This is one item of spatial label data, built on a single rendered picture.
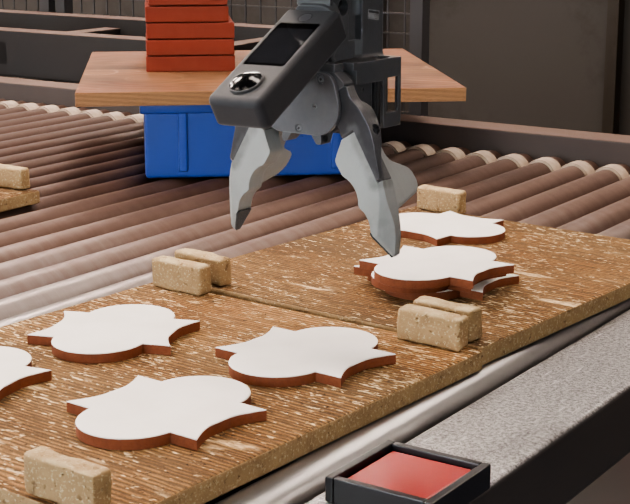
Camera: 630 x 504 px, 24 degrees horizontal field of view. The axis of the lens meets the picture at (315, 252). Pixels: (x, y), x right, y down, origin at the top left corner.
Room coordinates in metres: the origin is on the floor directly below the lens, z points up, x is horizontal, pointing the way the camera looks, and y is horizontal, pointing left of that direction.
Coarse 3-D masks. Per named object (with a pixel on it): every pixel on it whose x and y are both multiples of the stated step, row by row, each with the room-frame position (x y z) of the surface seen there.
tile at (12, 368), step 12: (0, 348) 1.06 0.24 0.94; (12, 348) 1.06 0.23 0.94; (0, 360) 1.03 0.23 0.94; (12, 360) 1.03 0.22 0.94; (24, 360) 1.03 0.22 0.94; (0, 372) 1.00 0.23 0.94; (12, 372) 1.00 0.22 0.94; (24, 372) 1.00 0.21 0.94; (36, 372) 1.00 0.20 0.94; (48, 372) 1.01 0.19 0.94; (0, 384) 0.98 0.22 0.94; (12, 384) 0.98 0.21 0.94; (24, 384) 0.99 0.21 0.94; (0, 396) 0.97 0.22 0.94
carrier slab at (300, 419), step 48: (144, 288) 1.27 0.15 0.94; (0, 336) 1.12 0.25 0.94; (192, 336) 1.12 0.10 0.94; (240, 336) 1.12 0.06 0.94; (384, 336) 1.12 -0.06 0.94; (48, 384) 1.00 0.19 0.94; (96, 384) 1.00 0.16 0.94; (384, 384) 1.00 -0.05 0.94; (432, 384) 1.02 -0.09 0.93; (0, 432) 0.90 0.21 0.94; (48, 432) 0.90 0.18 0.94; (240, 432) 0.90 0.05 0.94; (288, 432) 0.90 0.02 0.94; (336, 432) 0.93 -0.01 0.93; (0, 480) 0.82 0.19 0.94; (144, 480) 0.82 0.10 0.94; (192, 480) 0.82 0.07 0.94; (240, 480) 0.85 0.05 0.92
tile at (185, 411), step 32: (128, 384) 0.98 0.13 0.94; (160, 384) 0.98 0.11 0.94; (192, 384) 0.98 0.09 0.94; (224, 384) 0.98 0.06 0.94; (96, 416) 0.91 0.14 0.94; (128, 416) 0.91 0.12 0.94; (160, 416) 0.91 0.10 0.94; (192, 416) 0.91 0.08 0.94; (224, 416) 0.91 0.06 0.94; (256, 416) 0.92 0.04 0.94; (128, 448) 0.87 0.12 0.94; (192, 448) 0.87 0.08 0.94
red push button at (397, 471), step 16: (384, 464) 0.87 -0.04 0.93; (400, 464) 0.87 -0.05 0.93; (416, 464) 0.87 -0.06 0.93; (432, 464) 0.87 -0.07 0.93; (448, 464) 0.87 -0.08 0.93; (368, 480) 0.84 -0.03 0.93; (384, 480) 0.84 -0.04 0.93; (400, 480) 0.84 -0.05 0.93; (416, 480) 0.84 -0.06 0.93; (432, 480) 0.84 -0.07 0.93; (448, 480) 0.84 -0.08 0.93
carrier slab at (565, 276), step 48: (336, 240) 1.46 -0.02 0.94; (528, 240) 1.46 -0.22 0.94; (576, 240) 1.46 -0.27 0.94; (624, 240) 1.46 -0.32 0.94; (240, 288) 1.27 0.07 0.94; (288, 288) 1.27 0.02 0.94; (336, 288) 1.27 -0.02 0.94; (528, 288) 1.27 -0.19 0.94; (576, 288) 1.27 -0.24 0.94; (624, 288) 1.28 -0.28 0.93; (528, 336) 1.15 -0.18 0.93
